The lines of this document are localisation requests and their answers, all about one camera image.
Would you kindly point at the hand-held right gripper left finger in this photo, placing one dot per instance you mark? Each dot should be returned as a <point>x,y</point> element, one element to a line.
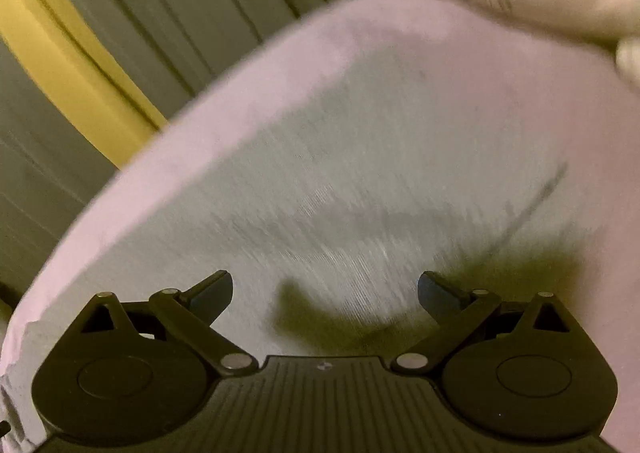
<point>219,292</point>

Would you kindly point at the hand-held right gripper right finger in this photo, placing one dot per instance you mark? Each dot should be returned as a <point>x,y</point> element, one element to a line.
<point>431,295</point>

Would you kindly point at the grey pants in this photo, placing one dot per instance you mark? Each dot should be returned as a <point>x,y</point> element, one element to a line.
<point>360,173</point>

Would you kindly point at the pink bed sheet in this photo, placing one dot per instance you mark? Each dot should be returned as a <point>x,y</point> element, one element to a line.
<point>300,48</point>

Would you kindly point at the yellow curtain strip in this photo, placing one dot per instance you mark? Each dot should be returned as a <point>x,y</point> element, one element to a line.
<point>55,48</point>

